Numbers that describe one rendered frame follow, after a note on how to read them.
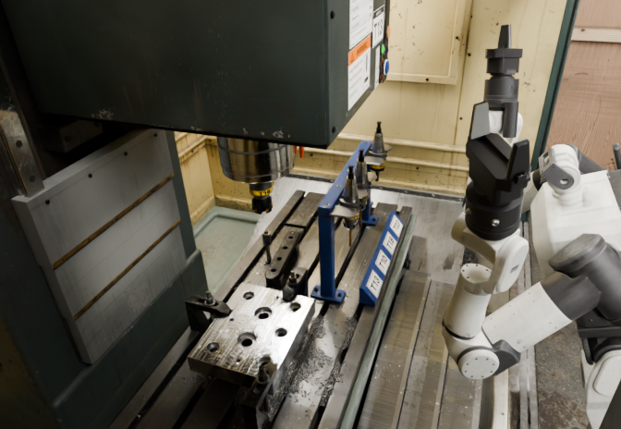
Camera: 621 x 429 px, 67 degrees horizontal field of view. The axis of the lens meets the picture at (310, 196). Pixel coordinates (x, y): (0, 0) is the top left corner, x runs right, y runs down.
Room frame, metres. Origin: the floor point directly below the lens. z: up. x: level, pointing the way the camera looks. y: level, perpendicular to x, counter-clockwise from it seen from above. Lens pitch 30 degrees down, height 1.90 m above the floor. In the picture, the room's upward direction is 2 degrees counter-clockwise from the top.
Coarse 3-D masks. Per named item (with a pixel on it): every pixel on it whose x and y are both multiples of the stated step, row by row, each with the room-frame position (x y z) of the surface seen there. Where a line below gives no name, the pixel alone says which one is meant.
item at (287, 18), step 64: (64, 0) 0.90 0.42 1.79; (128, 0) 0.85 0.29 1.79; (192, 0) 0.81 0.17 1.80; (256, 0) 0.77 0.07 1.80; (320, 0) 0.73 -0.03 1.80; (384, 0) 1.09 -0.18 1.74; (64, 64) 0.92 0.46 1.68; (128, 64) 0.86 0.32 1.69; (192, 64) 0.81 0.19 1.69; (256, 64) 0.77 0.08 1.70; (320, 64) 0.73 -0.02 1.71; (192, 128) 0.82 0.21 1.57; (256, 128) 0.77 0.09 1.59; (320, 128) 0.73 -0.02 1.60
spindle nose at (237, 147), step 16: (224, 144) 0.86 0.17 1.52; (240, 144) 0.84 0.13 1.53; (256, 144) 0.84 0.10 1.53; (272, 144) 0.85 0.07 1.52; (224, 160) 0.87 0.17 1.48; (240, 160) 0.84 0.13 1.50; (256, 160) 0.84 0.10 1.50; (272, 160) 0.85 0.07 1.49; (288, 160) 0.87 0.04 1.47; (240, 176) 0.84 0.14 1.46; (256, 176) 0.84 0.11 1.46; (272, 176) 0.85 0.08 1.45
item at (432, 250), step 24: (288, 192) 1.90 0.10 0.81; (384, 192) 1.80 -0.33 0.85; (408, 192) 1.77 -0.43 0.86; (432, 192) 1.74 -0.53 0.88; (264, 216) 1.80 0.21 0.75; (432, 216) 1.65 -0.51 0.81; (456, 216) 1.63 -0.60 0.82; (432, 240) 1.55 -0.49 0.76; (456, 240) 1.53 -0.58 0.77; (408, 264) 1.46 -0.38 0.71; (432, 264) 1.45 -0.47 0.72; (456, 264) 1.43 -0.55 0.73
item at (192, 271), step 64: (0, 0) 1.08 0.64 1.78; (0, 64) 0.95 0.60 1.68; (0, 128) 0.87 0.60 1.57; (64, 128) 1.04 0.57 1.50; (128, 128) 1.23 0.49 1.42; (0, 192) 0.86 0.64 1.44; (0, 256) 0.81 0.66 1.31; (192, 256) 1.36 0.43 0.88; (0, 320) 0.77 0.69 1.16; (64, 320) 0.87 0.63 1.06; (0, 384) 0.82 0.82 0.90; (64, 384) 0.82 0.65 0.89; (128, 384) 0.96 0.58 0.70
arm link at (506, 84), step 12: (504, 48) 1.23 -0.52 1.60; (516, 48) 1.26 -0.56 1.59; (492, 60) 1.25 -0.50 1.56; (504, 60) 1.23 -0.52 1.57; (516, 60) 1.26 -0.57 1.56; (492, 72) 1.24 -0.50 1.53; (504, 72) 1.22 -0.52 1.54; (516, 72) 1.25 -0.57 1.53; (492, 84) 1.23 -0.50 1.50; (504, 84) 1.21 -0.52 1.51; (516, 84) 1.22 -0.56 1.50
